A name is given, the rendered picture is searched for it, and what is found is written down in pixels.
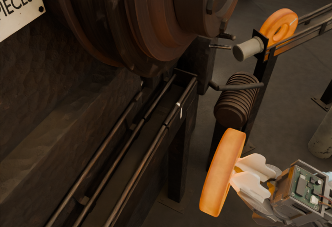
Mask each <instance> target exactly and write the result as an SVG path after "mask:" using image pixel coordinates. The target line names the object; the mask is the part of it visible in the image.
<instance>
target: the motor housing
mask: <svg viewBox="0 0 332 227"><path fill-rule="evenodd" d="M250 83H259V81H258V79H257V78H256V77H255V76H254V75H253V74H251V73H248V72H244V71H240V72H236V73H234V74H233V75H232V76H230V78H229V79H228V81H227V83H226V85H242V84H250ZM259 90H260V88H256V89H247V90H236V91H222V93H221V95H220V97H219V99H218V100H217V102H216V104H215V106H214V111H213V114H214V116H215V118H216V121H215V126H214V131H213V136H212V141H211V146H210V151H209V156H208V161H207V167H206V171H207V172H208V170H209V168H210V165H211V162H212V159H213V157H214V154H215V152H216V149H217V147H218V145H219V143H220V140H221V138H222V136H223V135H224V133H225V131H226V130H227V129H228V128H232V129H235V130H238V131H241V130H242V127H243V125H244V124H245V123H246V122H247V121H248V118H249V115H250V113H251V110H252V108H253V105H254V103H255V100H256V98H257V95H258V93H259Z"/></svg>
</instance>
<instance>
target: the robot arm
mask: <svg viewBox="0 0 332 227"><path fill-rule="evenodd" d="M265 161H266V159H265V157H264V156H262V155H260V154H257V153H254V154H251V155H249V156H246V157H244V158H238V159H237V162H236V164H235V167H234V170H233V172H232V175H231V178H230V181H229V183H230V184H231V186H232V187H233V188H234V189H235V191H236V192H237V194H238V195H239V196H240V197H241V199H242V200H243V201H244V202H245V203H246V204H247V206H248V207H249V208H250V209H251V210H252V211H253V215H252V218H253V219H254V220H255V222H256V223H257V224H258V225H265V226H277V227H332V172H327V173H325V172H321V171H319V170H317V169H315V168H314V167H312V166H310V165H308V164H306V163H305V162H303V161H301V160H299V159H298V160H297V161H295V162H294V163H292V164H291V165H290V166H291V168H287V169H286V170H284V171H283V172H282V171H281V170H280V169H279V168H277V167H275V166H273V165H269V164H266V163H265ZM303 165H304V166H306V167H308V168H309V169H311V170H313V171H315V172H316V174H312V173H310V172H308V171H306V170H305V169H303V168H301V166H303ZM265 181H268V183H267V185H268V187H269V190H267V189H265V188H264V187H263V186H261V184H262V183H264V182H265Z"/></svg>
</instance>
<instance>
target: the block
mask: <svg viewBox="0 0 332 227"><path fill-rule="evenodd" d="M217 42H218V38H216V37H214V38H208V37H205V36H201V35H198V36H197V37H196V38H195V39H194V40H193V41H192V42H191V43H190V45H189V46H188V47H187V48H186V50H185V51H184V53H183V54H182V56H181V57H180V70H183V71H187V72H190V73H193V74H196V75H197V81H198V84H197V93H196V94H199V95H204V94H205V93H206V91H207V90H208V88H209V85H208V82H209V80H212V74H213V67H214V61H215V55H216V48H209V44H217Z"/></svg>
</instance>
